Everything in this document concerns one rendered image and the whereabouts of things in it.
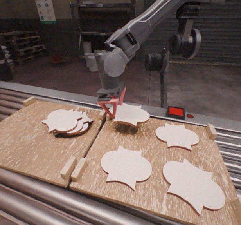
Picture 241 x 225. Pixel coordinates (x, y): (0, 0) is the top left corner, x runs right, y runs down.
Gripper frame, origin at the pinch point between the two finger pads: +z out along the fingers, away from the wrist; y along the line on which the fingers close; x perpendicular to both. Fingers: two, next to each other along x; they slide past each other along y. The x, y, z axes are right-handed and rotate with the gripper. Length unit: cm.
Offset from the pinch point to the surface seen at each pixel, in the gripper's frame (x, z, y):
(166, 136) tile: -17.3, 10.6, -0.5
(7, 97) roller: 68, -4, 9
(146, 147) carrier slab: -10.9, 10.7, -6.6
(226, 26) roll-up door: -173, 9, 479
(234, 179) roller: -35.2, 17.6, -9.4
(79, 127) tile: 12.0, 2.7, -7.8
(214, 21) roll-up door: -143, -8, 476
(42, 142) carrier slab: 23.4, 4.1, -14.8
